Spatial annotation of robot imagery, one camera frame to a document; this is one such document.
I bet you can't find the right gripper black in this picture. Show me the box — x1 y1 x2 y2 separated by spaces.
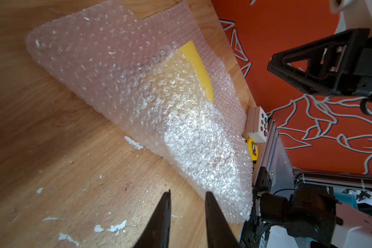
267 29 372 102

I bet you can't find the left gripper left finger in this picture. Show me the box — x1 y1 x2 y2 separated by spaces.
134 190 172 248

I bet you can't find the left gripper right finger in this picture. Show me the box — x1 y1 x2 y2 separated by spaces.
205 191 240 248

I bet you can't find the yellow plastic wine glass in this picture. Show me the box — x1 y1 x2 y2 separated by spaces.
180 41 215 104

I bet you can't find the clear bubble wrap sheet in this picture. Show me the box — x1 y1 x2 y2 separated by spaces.
25 1 253 223

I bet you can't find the white button control box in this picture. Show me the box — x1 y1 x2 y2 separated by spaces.
243 106 268 143

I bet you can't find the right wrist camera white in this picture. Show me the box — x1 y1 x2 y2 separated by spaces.
329 0 372 31

